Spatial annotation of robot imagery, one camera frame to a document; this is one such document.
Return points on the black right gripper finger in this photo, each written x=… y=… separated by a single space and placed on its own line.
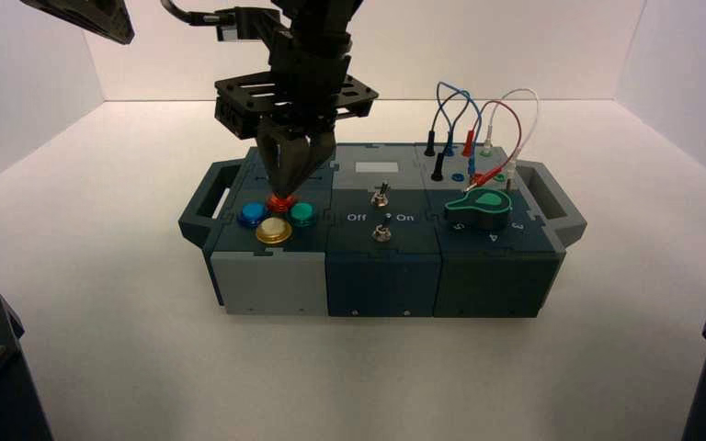
x=313 y=159
x=277 y=161

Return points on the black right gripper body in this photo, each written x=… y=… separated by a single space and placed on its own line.
x=307 y=58

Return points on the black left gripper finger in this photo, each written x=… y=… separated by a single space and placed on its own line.
x=106 y=12
x=67 y=13

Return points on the red push button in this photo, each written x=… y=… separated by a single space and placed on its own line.
x=281 y=204

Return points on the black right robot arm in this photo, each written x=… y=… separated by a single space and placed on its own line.
x=319 y=15

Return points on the green push button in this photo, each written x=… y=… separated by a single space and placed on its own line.
x=302 y=212

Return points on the blue push button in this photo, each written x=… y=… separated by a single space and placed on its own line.
x=251 y=213

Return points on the yellow push button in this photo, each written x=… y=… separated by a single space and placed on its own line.
x=273 y=230

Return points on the white blank label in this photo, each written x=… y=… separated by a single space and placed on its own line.
x=377 y=167

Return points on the modular blue grey task box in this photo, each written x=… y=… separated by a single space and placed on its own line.
x=383 y=274

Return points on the green black rotary knob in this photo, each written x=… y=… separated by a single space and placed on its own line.
x=481 y=207

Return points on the black wrist camera mount plate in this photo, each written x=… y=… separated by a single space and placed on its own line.
x=237 y=100

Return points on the metal toggle switch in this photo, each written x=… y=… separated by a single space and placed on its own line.
x=381 y=196
x=381 y=231

